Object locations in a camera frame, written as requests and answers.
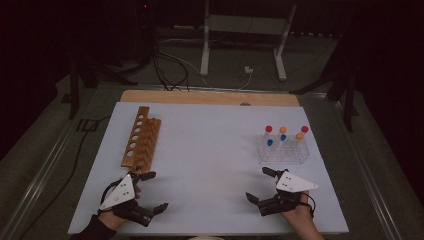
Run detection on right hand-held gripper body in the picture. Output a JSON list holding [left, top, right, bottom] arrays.
[[258, 170, 320, 217]]

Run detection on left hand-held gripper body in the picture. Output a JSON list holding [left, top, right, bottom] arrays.
[[98, 173, 155, 228]]

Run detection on clear acrylic test tube rack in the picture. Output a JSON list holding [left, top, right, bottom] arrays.
[[256, 133, 310, 165]]

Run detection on wooden test tube rack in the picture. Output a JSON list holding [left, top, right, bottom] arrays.
[[120, 105, 162, 175]]

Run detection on person's left hand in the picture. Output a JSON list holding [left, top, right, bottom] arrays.
[[98, 209, 126, 231]]

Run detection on person's right hand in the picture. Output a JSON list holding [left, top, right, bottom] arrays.
[[281, 192, 316, 228]]

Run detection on white table mat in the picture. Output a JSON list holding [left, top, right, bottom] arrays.
[[67, 101, 350, 236]]

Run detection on black tripod stand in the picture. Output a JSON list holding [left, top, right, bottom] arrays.
[[289, 66, 359, 133], [68, 56, 138, 120]]

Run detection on white metal stand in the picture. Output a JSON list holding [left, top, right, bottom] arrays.
[[199, 0, 298, 82]]

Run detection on dark power strip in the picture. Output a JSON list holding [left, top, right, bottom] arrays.
[[289, 30, 336, 38]]

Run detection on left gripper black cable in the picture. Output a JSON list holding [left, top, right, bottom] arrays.
[[99, 178, 125, 213]]

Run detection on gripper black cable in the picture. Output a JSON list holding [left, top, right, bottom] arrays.
[[99, 178, 125, 213], [307, 192, 317, 218]]

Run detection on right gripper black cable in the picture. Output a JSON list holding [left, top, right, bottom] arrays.
[[307, 192, 317, 218]]

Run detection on thin black cable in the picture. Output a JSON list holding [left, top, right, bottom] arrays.
[[18, 114, 113, 240]]

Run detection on white cable with plug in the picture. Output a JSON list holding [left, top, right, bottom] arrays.
[[159, 49, 255, 91]]

